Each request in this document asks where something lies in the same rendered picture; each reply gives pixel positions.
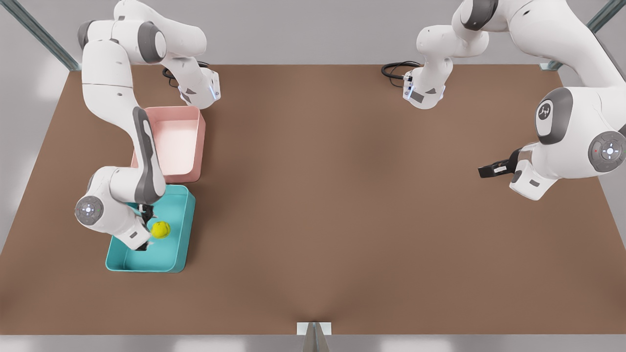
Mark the small yellow fruit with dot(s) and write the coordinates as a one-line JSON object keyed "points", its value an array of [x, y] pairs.
{"points": [[160, 229]]}

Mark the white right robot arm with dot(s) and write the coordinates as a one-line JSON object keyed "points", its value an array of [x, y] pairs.
{"points": [[105, 88]]}

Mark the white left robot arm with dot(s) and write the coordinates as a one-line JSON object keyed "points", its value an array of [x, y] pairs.
{"points": [[582, 122]]}

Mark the teal rectangular tray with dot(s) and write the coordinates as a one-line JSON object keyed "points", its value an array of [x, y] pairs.
{"points": [[171, 249]]}

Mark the pink rectangular tray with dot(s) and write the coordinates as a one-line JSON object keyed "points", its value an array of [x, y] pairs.
{"points": [[178, 142]]}

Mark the silver frame post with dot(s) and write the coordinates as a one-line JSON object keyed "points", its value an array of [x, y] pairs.
{"points": [[599, 22], [39, 34], [314, 337]]}

